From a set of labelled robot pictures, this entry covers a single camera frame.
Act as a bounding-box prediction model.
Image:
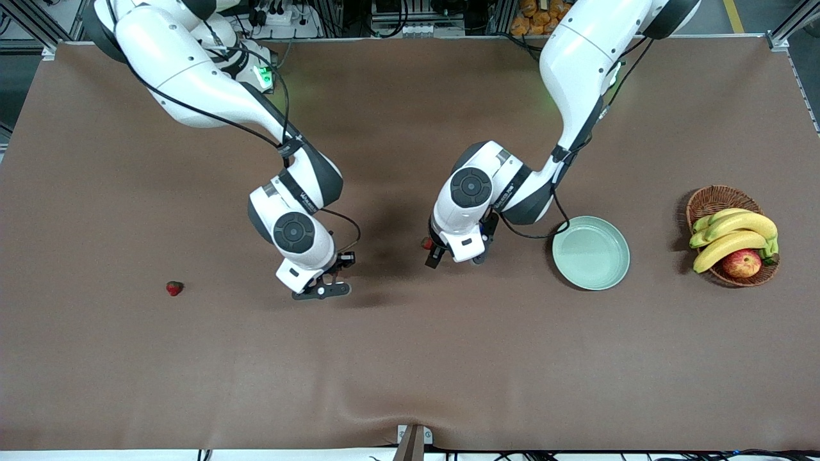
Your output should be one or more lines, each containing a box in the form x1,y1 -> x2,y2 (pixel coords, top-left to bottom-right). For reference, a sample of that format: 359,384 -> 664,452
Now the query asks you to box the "aluminium table edge rail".
787,48 -> 820,135

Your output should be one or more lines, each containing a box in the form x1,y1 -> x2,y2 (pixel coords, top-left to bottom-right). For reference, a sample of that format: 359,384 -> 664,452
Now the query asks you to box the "red yellow apple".
721,249 -> 763,279

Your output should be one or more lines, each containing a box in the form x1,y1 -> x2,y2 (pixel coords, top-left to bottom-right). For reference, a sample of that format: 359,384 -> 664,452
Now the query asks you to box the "bag of orange items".
511,0 -> 573,36

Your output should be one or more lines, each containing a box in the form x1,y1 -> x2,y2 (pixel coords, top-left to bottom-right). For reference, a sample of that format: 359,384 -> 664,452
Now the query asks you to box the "brown wicker basket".
685,185 -> 780,287

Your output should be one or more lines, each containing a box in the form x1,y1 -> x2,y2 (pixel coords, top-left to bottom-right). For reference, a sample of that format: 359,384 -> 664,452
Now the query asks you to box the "pale green round plate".
552,216 -> 631,291

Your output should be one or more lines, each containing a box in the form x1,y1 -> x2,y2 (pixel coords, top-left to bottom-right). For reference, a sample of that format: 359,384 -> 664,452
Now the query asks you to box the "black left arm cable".
500,35 -> 654,240

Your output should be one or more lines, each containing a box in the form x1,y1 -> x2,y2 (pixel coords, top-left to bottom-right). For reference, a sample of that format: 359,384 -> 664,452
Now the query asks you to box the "aluminium frame profile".
0,0 -> 58,61
766,0 -> 820,52

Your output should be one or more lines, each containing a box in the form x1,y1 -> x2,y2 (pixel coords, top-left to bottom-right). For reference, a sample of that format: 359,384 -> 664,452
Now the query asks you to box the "brown table mat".
0,35 -> 820,452

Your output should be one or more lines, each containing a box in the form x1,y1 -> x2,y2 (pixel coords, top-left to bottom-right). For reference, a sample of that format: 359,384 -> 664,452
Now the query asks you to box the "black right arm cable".
109,19 -> 362,254

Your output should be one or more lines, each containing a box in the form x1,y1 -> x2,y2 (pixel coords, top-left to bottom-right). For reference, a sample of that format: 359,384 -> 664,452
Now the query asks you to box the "white power strip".
249,3 -> 307,26

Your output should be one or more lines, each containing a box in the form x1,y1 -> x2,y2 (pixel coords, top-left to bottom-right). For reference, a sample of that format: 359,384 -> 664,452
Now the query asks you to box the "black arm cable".
109,19 -> 362,254
500,35 -> 654,240

